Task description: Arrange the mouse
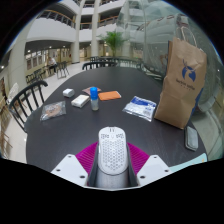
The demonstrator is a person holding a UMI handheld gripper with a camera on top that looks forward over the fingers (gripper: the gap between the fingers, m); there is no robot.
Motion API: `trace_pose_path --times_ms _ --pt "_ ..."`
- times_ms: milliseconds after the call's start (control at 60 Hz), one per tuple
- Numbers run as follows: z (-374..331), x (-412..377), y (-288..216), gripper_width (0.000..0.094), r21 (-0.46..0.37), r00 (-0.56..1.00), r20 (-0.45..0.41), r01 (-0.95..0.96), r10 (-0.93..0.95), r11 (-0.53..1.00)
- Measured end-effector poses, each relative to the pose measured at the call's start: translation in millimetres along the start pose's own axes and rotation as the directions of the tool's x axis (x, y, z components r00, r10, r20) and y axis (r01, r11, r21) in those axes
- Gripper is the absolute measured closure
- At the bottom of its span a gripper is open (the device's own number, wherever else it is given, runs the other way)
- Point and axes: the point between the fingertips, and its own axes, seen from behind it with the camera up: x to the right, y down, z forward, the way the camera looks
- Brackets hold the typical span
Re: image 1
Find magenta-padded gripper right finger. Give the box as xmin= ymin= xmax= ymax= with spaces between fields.
xmin=124 ymin=142 xmax=175 ymax=188

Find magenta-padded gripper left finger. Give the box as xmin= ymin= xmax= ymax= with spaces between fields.
xmin=50 ymin=141 xmax=101 ymax=188

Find white perforated computer mouse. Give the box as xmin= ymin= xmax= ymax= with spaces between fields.
xmin=97 ymin=126 xmax=129 ymax=176

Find grey fabric pouch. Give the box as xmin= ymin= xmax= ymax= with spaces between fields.
xmin=184 ymin=125 xmax=199 ymax=152

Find clear plastic bag brown contents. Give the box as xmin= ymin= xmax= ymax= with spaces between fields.
xmin=39 ymin=100 xmax=67 ymax=122

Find white blue plastic packet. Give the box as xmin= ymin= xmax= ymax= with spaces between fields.
xmin=122 ymin=95 xmax=158 ymax=123

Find white rectangular box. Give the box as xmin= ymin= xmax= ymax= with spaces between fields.
xmin=70 ymin=94 xmax=91 ymax=109

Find small blue-capped bottle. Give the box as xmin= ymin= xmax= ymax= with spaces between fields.
xmin=89 ymin=86 xmax=100 ymax=112

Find small white box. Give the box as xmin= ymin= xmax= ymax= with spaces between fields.
xmin=62 ymin=88 xmax=75 ymax=98

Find brown flat pouch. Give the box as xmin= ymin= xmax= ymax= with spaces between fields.
xmin=81 ymin=86 xmax=102 ymax=96

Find orange flat cloth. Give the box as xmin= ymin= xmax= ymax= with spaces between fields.
xmin=97 ymin=90 xmax=122 ymax=102

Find black spindle-back chair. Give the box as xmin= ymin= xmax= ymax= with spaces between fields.
xmin=8 ymin=79 xmax=49 ymax=133
xmin=81 ymin=60 xmax=120 ymax=71

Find brown paper bag blue logo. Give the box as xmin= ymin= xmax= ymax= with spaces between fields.
xmin=153 ymin=37 xmax=208 ymax=130

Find group of dark chairs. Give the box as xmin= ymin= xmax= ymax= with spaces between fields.
xmin=25 ymin=60 xmax=71 ymax=85

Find person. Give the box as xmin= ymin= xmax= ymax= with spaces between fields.
xmin=46 ymin=56 xmax=58 ymax=75

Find green potted palm plant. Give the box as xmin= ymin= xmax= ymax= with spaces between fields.
xmin=99 ymin=30 xmax=129 ymax=58

